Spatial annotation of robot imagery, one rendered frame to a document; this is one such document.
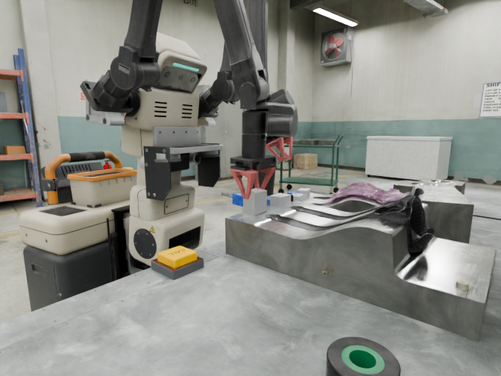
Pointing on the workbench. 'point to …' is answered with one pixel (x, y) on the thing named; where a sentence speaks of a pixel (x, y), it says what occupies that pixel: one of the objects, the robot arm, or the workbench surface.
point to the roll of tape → (360, 359)
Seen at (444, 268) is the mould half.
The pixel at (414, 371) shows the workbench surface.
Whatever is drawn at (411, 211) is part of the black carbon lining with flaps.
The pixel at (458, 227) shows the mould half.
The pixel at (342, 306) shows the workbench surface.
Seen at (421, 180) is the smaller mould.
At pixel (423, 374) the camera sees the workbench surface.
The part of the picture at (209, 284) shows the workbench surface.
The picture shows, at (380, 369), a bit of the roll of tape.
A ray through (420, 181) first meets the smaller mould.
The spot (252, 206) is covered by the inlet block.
